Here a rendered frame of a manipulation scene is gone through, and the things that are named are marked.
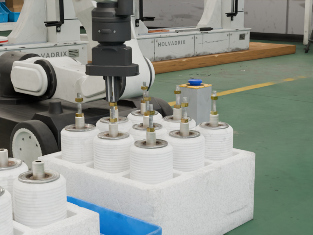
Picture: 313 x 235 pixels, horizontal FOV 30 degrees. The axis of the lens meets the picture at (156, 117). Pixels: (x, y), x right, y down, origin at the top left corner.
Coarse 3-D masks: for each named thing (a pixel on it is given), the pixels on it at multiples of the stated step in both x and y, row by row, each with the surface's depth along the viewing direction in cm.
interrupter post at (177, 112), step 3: (174, 108) 153; (180, 108) 153; (174, 111) 153; (177, 111) 153; (180, 111) 153; (174, 114) 153; (177, 114) 153; (180, 114) 153; (174, 117) 153; (177, 117) 153; (180, 117) 153
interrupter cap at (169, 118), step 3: (165, 117) 155; (168, 117) 155; (171, 117) 155; (189, 117) 155; (165, 120) 152; (168, 120) 151; (171, 120) 151; (174, 120) 152; (177, 120) 151; (180, 120) 151; (189, 120) 152
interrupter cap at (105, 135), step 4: (100, 132) 138; (104, 132) 139; (108, 132) 139; (120, 132) 139; (124, 132) 139; (100, 136) 135; (104, 136) 135; (108, 136) 136; (120, 136) 136; (124, 136) 135; (128, 136) 136
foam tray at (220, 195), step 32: (64, 160) 142; (224, 160) 142; (96, 192) 132; (128, 192) 125; (160, 192) 122; (192, 192) 130; (224, 192) 140; (160, 224) 123; (192, 224) 132; (224, 224) 142
